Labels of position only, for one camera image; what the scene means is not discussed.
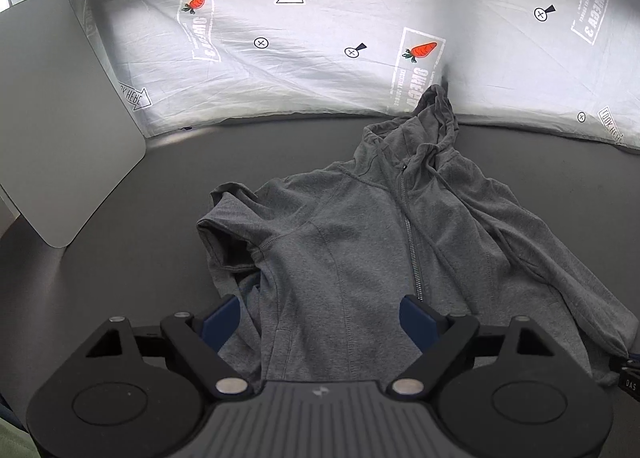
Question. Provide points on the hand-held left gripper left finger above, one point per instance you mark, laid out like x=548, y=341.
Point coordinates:
x=223, y=320

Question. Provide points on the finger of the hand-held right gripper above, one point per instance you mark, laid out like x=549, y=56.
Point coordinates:
x=625, y=364

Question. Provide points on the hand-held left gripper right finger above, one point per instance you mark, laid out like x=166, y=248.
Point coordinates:
x=414, y=320

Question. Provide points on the grey zip hoodie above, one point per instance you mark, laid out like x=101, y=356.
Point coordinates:
x=345, y=248

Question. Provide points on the pale green cloth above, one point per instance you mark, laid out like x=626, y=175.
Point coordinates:
x=12, y=440

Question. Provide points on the grey rounded board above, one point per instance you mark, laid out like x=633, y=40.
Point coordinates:
x=60, y=122

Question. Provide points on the white carrot printed cloth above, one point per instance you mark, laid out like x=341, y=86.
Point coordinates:
x=320, y=47

